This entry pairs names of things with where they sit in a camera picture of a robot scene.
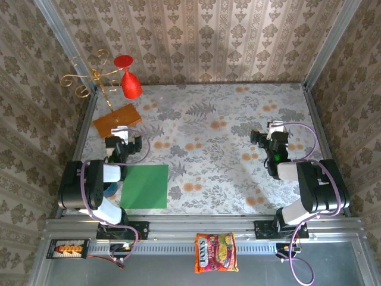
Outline green paper sheet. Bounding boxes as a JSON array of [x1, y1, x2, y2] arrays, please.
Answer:
[[120, 164, 169, 209]]

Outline blue mug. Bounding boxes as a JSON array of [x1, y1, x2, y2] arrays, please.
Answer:
[[104, 183, 120, 198]]

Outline red wine glass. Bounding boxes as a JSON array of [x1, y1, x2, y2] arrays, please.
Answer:
[[113, 55, 143, 100]]

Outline floral table cover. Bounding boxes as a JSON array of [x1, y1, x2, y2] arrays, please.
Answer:
[[65, 83, 340, 216]]

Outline small left circuit board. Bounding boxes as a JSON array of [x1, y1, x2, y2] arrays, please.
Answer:
[[109, 243, 135, 254]]

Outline small circuit board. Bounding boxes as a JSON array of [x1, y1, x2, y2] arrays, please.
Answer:
[[109, 243, 135, 254], [275, 243, 302, 257]]

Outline small right circuit board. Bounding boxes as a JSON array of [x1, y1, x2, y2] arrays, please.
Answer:
[[275, 243, 302, 257]]

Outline black board yellow connectors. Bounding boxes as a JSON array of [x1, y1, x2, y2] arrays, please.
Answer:
[[46, 239, 91, 259]]

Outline orange candy bag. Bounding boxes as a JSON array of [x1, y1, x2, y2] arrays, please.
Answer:
[[195, 232, 239, 274]]

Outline gold wire rack wooden base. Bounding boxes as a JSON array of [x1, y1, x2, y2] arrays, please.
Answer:
[[60, 49, 143, 140]]

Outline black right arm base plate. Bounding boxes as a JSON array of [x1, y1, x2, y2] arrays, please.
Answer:
[[254, 220, 310, 239]]

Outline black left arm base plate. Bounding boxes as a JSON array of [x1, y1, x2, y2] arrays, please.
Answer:
[[96, 220, 150, 240]]

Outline aluminium frame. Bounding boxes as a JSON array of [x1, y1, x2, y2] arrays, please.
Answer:
[[28, 0, 381, 286]]

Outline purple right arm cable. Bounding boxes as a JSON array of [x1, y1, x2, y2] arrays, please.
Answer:
[[282, 122, 342, 284]]

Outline grey slotted cable duct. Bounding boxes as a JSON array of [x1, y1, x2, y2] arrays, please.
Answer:
[[88, 240, 278, 254]]

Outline red and black wires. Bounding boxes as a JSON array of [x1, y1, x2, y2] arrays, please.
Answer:
[[86, 253, 126, 271]]

